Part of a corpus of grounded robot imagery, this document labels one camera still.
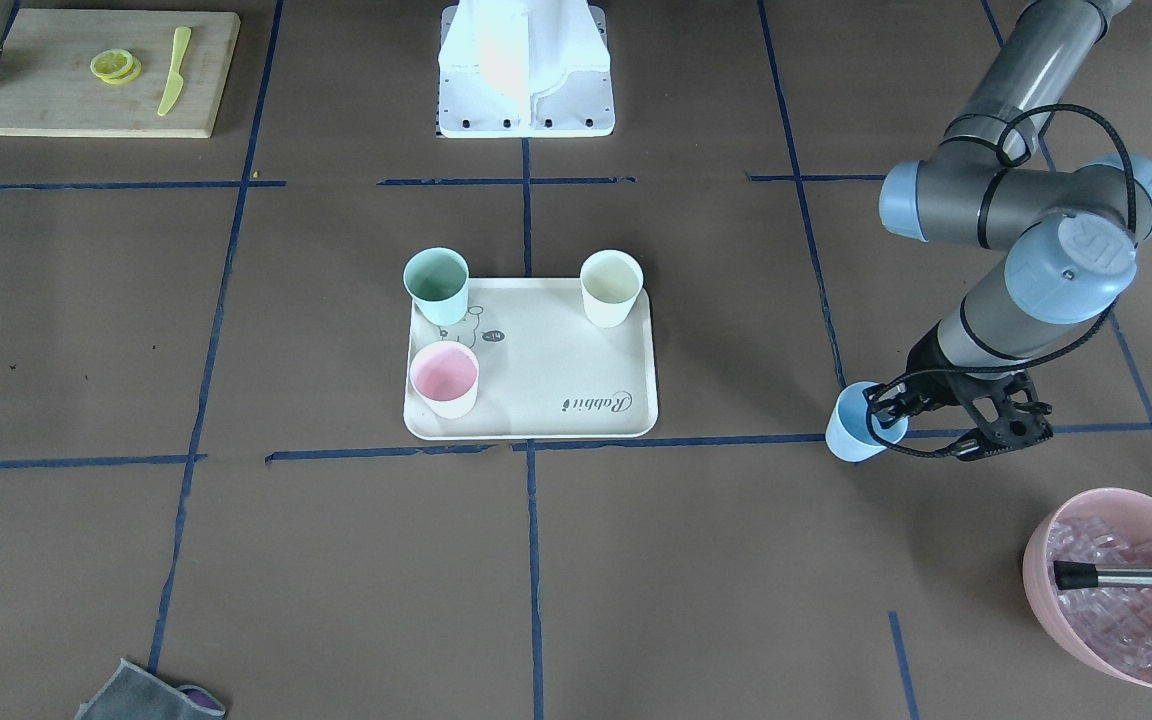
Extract green cup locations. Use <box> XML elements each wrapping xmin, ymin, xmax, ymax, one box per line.
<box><xmin>403</xmin><ymin>247</ymin><xmax>470</xmax><ymax>325</ymax></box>

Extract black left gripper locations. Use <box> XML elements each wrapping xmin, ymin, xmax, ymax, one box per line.
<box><xmin>864</xmin><ymin>324</ymin><xmax>996</xmax><ymax>441</ymax></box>

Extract pink cup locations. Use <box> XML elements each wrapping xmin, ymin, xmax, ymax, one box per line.
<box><xmin>408</xmin><ymin>341</ymin><xmax>482</xmax><ymax>419</ymax></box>

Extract blue cup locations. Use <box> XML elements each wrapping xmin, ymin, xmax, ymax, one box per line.
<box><xmin>826</xmin><ymin>381</ymin><xmax>909</xmax><ymax>462</ymax></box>

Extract pink bowl with ice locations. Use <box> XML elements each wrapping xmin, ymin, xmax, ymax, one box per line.
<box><xmin>1021</xmin><ymin>488</ymin><xmax>1152</xmax><ymax>688</ymax></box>

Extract metal black-tipped tongs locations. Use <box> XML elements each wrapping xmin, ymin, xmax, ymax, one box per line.
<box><xmin>1051</xmin><ymin>560</ymin><xmax>1152</xmax><ymax>592</ymax></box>

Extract cream yellow cup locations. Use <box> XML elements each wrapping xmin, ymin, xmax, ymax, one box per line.
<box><xmin>579</xmin><ymin>249</ymin><xmax>644</xmax><ymax>328</ymax></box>

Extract wooden cutting board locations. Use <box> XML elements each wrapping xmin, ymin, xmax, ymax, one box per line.
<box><xmin>0</xmin><ymin>8</ymin><xmax>241</xmax><ymax>138</ymax></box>

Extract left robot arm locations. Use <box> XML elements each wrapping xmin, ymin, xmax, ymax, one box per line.
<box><xmin>861</xmin><ymin>1</ymin><xmax>1152</xmax><ymax>460</ymax></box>

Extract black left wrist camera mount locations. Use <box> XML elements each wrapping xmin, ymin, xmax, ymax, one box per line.
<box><xmin>948</xmin><ymin>370</ymin><xmax>1053</xmax><ymax>462</ymax></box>

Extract grey folded cloth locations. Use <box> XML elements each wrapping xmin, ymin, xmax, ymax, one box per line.
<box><xmin>74</xmin><ymin>659</ymin><xmax>228</xmax><ymax>719</ymax></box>

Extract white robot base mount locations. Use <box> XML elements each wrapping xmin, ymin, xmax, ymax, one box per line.
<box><xmin>435</xmin><ymin>1</ymin><xmax>616</xmax><ymax>138</ymax></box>

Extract yellow plastic knife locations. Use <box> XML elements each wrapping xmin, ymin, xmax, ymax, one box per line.
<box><xmin>156</xmin><ymin>26</ymin><xmax>192</xmax><ymax>118</ymax></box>

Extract lemon slices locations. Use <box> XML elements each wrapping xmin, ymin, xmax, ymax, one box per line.
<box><xmin>90</xmin><ymin>47</ymin><xmax>143</xmax><ymax>86</ymax></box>

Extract cream rabbit tray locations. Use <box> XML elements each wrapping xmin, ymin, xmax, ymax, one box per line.
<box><xmin>403</xmin><ymin>278</ymin><xmax>659</xmax><ymax>441</ymax></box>

